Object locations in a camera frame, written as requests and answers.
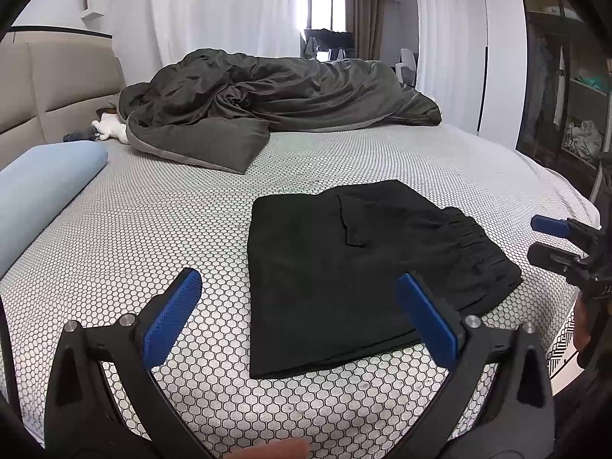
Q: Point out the bed with white honeycomb sheet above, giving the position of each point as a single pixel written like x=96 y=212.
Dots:
x=167 y=220

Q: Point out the narrow white curtain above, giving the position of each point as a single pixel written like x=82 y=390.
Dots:
x=444 y=33

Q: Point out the white wardrobe door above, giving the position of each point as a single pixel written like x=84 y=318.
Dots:
x=502 y=57

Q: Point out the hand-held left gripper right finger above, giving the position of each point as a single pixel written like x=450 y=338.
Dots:
x=425 y=318

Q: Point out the wide white curtain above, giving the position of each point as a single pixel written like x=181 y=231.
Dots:
x=215 y=9

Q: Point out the beige padded headboard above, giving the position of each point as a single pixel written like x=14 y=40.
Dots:
x=52 y=91

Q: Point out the open dark wardrobe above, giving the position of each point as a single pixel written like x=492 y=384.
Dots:
x=569 y=81

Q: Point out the dark grey cloth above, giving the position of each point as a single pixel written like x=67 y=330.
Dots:
x=79 y=135

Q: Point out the dark green duvet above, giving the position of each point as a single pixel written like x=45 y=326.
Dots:
x=287 y=91

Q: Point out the white chair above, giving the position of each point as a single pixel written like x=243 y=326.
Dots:
x=407 y=67

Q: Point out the person's right hand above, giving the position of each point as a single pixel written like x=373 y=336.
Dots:
x=582 y=325

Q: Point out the patterned white rug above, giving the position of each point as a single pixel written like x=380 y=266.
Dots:
x=564 y=349

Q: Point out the brown curtain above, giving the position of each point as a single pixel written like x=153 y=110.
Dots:
x=366 y=24

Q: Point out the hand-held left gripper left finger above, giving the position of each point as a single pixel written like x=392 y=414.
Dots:
x=172 y=318

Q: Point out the window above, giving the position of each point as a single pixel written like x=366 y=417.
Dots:
x=320 y=9

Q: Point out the clothes rack with dark clothes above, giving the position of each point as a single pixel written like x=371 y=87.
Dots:
x=330 y=43

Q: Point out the white plush toy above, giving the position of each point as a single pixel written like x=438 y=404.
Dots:
x=112 y=128

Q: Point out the black pants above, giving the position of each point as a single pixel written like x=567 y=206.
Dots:
x=358 y=272

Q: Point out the person's left hand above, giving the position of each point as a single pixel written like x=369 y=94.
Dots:
x=272 y=450

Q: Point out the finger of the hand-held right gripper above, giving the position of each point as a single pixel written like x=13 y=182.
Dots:
x=550 y=225
x=554 y=259

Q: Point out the light blue pillow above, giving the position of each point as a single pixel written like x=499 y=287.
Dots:
x=43 y=186

